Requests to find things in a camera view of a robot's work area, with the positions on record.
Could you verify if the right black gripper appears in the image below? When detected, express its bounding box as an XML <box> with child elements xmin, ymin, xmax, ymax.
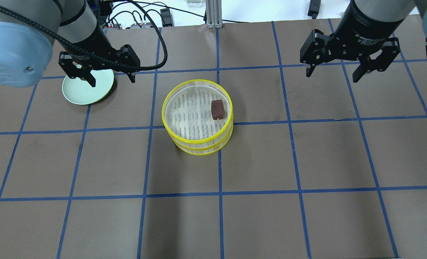
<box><xmin>300</xmin><ymin>7</ymin><xmax>403</xmax><ymax>83</ymax></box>

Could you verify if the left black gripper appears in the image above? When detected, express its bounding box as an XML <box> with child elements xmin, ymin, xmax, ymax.
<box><xmin>58</xmin><ymin>25</ymin><xmax>141</xmax><ymax>87</ymax></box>

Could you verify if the yellow steamer layer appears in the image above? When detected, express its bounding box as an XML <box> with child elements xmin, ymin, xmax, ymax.
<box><xmin>169</xmin><ymin>126</ymin><xmax>233</xmax><ymax>156</ymax></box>
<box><xmin>161</xmin><ymin>79</ymin><xmax>233</xmax><ymax>145</ymax></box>

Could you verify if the brown steamed bun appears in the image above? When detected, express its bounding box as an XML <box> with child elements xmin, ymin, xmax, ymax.
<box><xmin>211</xmin><ymin>99</ymin><xmax>225</xmax><ymax>120</ymax></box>

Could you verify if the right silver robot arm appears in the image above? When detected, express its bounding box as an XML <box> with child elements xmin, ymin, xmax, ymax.
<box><xmin>300</xmin><ymin>0</ymin><xmax>427</xmax><ymax>83</ymax></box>

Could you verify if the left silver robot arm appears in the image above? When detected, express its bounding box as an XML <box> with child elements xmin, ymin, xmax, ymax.
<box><xmin>0</xmin><ymin>0</ymin><xmax>140</xmax><ymax>87</ymax></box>

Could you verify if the pale green plate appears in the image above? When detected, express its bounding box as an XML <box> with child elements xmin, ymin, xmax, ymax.
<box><xmin>62</xmin><ymin>69</ymin><xmax>114</xmax><ymax>105</ymax></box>

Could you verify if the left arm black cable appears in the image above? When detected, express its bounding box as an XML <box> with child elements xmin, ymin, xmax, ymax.
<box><xmin>0</xmin><ymin>0</ymin><xmax>168</xmax><ymax>71</ymax></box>

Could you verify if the aluminium frame post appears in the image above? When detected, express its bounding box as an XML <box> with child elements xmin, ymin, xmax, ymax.
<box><xmin>205</xmin><ymin>0</ymin><xmax>223</xmax><ymax>28</ymax></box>

